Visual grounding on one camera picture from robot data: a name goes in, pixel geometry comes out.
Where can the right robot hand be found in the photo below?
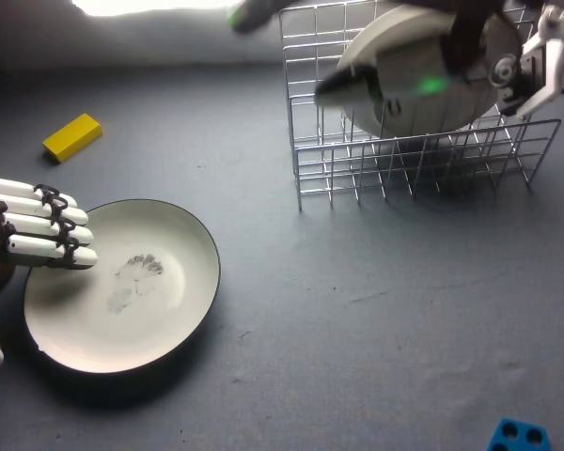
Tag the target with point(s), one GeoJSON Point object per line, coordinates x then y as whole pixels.
{"type": "Point", "coordinates": [423, 103]}

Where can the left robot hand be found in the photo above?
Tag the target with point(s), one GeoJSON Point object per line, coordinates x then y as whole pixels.
{"type": "Point", "coordinates": [28, 225]}

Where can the white round plate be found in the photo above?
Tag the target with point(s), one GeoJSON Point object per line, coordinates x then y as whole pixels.
{"type": "Point", "coordinates": [160, 319]}
{"type": "Point", "coordinates": [371, 37]}

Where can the yellow rectangular block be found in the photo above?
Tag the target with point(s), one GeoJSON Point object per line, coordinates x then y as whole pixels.
{"type": "Point", "coordinates": [73, 138]}

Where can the grey table cloth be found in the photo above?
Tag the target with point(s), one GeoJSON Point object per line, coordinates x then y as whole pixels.
{"type": "Point", "coordinates": [333, 305]}

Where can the blue pentagon piece with holes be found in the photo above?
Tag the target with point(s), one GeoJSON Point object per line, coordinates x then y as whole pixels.
{"type": "Point", "coordinates": [521, 444]}

